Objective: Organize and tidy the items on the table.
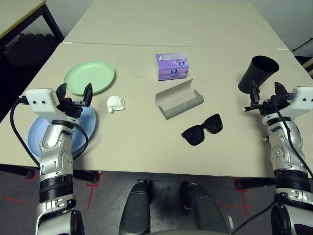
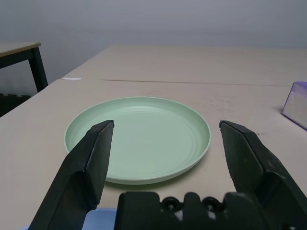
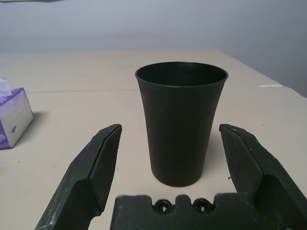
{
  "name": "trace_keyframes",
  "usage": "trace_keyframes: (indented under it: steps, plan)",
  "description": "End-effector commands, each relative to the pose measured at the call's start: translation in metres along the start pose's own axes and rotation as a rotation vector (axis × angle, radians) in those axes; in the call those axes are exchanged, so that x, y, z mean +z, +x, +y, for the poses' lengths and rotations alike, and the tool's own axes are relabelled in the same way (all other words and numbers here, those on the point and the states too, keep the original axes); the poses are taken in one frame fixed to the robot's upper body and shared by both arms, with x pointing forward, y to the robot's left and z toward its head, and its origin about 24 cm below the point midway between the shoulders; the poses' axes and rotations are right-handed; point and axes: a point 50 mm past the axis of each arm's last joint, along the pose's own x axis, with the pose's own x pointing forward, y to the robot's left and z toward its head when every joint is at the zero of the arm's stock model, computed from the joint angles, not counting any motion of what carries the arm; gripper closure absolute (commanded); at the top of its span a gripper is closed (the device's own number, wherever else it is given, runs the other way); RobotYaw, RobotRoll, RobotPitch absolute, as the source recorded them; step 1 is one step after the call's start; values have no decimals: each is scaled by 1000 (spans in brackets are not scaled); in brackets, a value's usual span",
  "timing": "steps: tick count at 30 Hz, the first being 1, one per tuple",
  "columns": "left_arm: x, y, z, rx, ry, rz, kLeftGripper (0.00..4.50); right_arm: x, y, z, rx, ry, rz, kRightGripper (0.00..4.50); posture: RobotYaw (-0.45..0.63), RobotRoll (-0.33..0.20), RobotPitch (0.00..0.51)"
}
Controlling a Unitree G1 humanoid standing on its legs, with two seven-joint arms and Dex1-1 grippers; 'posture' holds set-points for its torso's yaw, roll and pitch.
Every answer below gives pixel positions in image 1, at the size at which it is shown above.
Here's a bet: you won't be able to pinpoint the black desk frame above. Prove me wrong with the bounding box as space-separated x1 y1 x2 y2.
291 36 313 58

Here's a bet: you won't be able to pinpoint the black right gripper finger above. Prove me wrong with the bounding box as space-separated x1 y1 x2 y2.
249 80 260 105
274 82 288 97

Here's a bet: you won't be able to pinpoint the red floor tape line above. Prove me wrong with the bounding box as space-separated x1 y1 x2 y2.
4 197 26 204

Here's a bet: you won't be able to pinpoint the wooden rack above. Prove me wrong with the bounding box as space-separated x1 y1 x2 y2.
302 57 313 79

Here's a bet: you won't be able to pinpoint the white tissue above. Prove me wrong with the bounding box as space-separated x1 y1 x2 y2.
106 95 127 113

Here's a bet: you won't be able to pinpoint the grey robot left leg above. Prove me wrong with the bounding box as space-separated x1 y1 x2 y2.
119 180 154 235

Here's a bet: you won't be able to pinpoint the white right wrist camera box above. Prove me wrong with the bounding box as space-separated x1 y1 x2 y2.
288 86 313 120

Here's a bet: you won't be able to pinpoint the black foam floor mat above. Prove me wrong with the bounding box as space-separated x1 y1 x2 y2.
3 33 58 68

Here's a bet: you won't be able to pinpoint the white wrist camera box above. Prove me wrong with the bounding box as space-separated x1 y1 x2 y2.
288 86 313 120
21 88 77 123

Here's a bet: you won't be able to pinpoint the grey robot right leg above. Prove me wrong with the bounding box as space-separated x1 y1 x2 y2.
180 181 230 235

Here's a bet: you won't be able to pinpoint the grey robot leg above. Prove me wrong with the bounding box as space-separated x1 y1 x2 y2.
180 181 230 235
119 180 154 235

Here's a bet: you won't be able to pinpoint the black table foot bar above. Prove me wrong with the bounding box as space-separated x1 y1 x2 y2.
0 164 36 178
236 177 276 190
72 170 99 185

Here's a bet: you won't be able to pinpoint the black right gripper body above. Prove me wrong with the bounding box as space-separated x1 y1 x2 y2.
249 94 293 116

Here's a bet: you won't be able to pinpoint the beige side table black frame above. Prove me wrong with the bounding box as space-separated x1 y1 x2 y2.
0 0 66 53

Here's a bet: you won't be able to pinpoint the green plastic plate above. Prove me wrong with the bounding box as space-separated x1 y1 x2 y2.
63 59 115 96

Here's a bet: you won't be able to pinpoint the blue plastic plate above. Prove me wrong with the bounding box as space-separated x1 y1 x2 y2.
27 106 97 159

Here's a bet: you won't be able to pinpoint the grey glasses case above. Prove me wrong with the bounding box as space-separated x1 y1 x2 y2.
155 78 204 120

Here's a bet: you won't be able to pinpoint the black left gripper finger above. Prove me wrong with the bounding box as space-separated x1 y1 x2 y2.
82 82 93 107
55 82 67 99

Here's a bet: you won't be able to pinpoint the black left wrist camera cable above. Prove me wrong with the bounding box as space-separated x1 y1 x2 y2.
9 95 89 169

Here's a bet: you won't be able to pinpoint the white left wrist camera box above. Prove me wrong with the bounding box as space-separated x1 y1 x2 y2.
21 88 77 123

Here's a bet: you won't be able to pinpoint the black sunglasses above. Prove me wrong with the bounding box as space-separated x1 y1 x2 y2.
181 113 224 147

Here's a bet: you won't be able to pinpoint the black plastic cup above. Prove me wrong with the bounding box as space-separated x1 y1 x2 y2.
238 55 280 94

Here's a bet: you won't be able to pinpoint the red floor tape cross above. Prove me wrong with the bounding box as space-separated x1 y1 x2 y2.
87 172 102 217
219 178 254 216

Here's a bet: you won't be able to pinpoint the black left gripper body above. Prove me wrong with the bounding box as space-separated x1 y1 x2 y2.
57 96 85 119

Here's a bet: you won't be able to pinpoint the purple tissue pack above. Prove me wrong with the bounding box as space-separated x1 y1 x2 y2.
155 51 189 82

